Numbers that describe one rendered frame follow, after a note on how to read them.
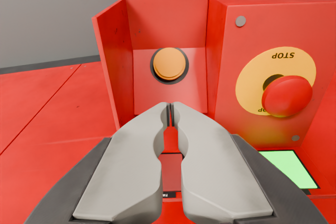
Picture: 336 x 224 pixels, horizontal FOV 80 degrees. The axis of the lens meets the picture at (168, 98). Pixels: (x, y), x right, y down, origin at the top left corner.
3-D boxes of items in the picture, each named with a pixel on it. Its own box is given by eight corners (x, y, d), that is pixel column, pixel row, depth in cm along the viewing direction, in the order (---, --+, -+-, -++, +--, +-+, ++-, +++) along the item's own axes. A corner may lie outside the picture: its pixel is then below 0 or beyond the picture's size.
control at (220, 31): (288, -13, 25) (470, 15, 10) (260, 95, 34) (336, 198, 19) (128, -7, 26) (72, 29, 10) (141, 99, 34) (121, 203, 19)
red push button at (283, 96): (298, 60, 18) (324, 79, 15) (286, 97, 21) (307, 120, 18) (254, 62, 18) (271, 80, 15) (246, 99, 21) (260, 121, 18)
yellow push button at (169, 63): (183, 51, 26) (185, 46, 24) (184, 81, 26) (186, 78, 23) (154, 52, 26) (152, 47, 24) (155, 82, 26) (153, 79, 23)
